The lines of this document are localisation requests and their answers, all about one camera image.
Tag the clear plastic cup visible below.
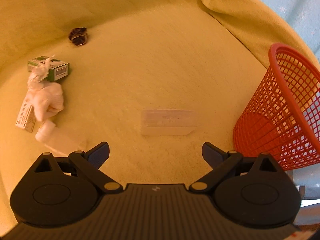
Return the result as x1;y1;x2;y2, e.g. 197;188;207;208
44;127;87;156

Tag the small white medicine bottle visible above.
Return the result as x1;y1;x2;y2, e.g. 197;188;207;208
35;120;56;143

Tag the orange mesh waste basket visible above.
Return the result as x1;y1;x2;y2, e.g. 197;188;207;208
233;43;319;170

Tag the white bird ointment box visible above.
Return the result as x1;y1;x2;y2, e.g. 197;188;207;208
15;100;36;133

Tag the white mesh sock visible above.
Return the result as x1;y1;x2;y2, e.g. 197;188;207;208
25;81;64;122

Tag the white tissue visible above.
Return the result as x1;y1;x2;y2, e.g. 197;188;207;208
27;57;54;92

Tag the green white medicine box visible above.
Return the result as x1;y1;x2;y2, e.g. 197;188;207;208
27;56;70;82

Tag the dark brown hair scrunchie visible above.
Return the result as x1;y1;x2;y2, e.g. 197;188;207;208
68;27;88;46

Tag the yellow sofa cover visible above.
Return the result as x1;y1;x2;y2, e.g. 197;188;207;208
1;0;318;234

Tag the light blue star curtain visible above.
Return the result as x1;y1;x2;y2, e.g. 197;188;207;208
260;0;320;59

